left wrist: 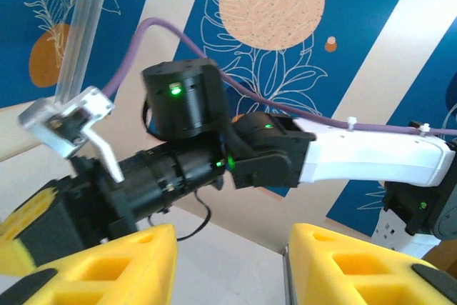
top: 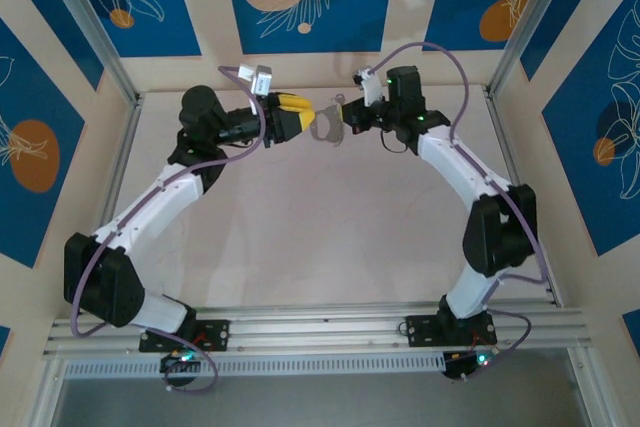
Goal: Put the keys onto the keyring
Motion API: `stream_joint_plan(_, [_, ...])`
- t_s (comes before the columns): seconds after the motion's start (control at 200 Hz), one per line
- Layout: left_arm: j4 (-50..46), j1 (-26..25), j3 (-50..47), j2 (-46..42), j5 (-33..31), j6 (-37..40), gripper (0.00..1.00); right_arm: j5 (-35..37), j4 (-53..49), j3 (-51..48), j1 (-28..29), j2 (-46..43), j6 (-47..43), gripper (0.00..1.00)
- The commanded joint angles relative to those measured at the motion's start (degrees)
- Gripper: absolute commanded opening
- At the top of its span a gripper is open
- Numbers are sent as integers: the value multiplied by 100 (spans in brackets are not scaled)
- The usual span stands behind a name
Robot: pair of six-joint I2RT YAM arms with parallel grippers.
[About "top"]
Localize aluminium frame leg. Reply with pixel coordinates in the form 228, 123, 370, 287
25, 357, 67, 427
566, 346, 616, 427

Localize aluminium cross rail beam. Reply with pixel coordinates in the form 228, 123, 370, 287
42, 300, 599, 359

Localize aluminium table side rail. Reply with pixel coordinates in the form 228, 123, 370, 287
74, 94, 145, 318
483, 89, 561, 307

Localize aluminium frame post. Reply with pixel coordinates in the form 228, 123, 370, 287
35, 0, 144, 107
485, 0, 574, 98

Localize left control board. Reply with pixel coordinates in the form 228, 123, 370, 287
159, 349, 202, 388

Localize clear plastic zip bag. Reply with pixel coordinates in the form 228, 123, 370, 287
308, 102, 347, 149

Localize right control board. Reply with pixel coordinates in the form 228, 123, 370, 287
442, 349, 497, 382

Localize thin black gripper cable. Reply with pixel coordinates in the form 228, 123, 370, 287
379, 129, 407, 154

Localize control board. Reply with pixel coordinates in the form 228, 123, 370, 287
442, 349, 497, 382
159, 349, 202, 388

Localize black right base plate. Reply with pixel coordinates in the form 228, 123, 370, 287
405, 314, 499, 348

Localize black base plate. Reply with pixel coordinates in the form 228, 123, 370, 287
138, 319, 231, 353
405, 314, 499, 348

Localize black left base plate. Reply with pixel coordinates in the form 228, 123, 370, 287
138, 319, 231, 353

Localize white slotted cable duct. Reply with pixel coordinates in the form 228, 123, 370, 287
63, 351, 446, 379

